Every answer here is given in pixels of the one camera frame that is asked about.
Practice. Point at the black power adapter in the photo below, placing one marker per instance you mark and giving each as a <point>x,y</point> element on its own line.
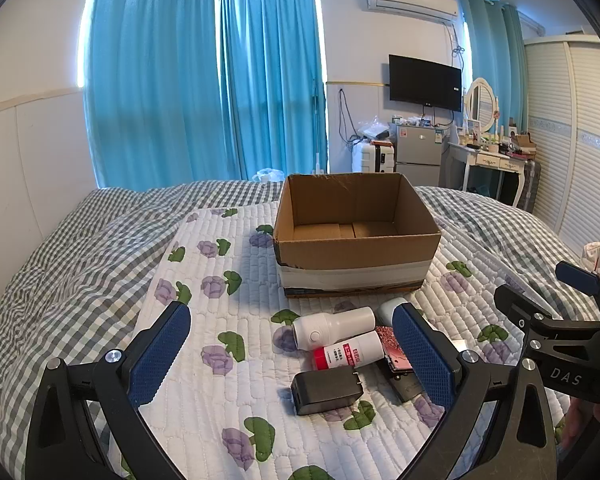
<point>325,390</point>

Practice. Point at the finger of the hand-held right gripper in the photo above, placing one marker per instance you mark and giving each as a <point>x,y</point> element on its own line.
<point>577,277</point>
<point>512,302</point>

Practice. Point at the person's right hand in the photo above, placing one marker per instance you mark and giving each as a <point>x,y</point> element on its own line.
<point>592,422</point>

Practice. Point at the white dressing table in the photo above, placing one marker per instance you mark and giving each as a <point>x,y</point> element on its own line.
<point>485,160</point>

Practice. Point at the white plastic bag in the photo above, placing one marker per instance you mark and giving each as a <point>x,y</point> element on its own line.
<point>268,175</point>

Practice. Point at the wide blue curtain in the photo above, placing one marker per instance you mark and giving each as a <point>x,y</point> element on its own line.
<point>150,75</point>

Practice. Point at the narrow blue curtain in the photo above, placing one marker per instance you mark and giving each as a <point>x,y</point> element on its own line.
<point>510,60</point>

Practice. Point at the white plastic bottle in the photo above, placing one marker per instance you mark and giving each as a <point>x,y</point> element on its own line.
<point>330,327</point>

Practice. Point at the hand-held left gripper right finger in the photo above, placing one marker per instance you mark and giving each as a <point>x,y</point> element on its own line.
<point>425,360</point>

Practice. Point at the white bottle with red cap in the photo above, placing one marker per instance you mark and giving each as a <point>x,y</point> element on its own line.
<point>352,351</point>

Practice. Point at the white air conditioner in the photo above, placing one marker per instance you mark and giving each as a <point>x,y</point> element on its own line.
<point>410,0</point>

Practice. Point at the silver mini fridge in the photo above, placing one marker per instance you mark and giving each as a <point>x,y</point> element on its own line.
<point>420,155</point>

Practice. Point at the white slatted wardrobe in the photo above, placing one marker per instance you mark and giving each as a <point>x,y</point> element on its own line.
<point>575,140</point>

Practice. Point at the oval vanity mirror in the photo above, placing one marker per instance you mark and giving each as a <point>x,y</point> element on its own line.
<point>481,102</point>

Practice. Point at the red patterned card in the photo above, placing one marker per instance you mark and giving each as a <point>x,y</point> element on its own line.
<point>394,352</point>

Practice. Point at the black flat case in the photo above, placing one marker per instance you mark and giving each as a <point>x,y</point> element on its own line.
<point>405,385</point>

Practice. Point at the floral quilted mat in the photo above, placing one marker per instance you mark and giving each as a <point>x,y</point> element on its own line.
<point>220,310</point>

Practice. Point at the dark grey suitcase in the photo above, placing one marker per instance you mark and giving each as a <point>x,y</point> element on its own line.
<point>531,185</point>

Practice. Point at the cardboard box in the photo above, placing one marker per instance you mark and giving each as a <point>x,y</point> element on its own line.
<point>350,255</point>

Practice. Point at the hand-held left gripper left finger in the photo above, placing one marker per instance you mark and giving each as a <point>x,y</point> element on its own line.
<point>160,355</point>

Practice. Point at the black wall television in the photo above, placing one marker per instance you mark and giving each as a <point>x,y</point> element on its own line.
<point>425,82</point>

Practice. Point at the white suitcase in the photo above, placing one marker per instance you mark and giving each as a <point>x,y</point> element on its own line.
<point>367,157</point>

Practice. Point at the white and teal container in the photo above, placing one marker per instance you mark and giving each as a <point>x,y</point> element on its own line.
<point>387,312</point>

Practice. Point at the clear plastic bag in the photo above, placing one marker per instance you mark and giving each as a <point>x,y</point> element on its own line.
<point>375,129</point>

